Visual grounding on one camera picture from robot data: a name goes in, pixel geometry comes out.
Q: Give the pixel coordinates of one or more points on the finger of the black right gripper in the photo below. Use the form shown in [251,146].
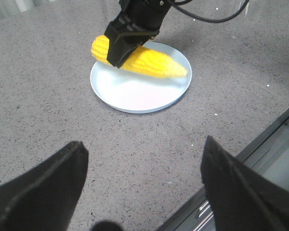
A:
[125,36]

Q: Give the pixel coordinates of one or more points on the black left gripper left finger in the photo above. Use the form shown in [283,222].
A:
[45,197]

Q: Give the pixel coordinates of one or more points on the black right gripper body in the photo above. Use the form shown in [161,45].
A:
[142,15]

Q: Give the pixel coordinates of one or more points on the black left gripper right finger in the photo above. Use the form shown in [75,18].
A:
[241,199]

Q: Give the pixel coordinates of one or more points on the yellow corn cob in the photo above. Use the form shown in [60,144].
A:
[142,61]

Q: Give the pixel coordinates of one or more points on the light blue round plate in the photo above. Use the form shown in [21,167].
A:
[134,93]

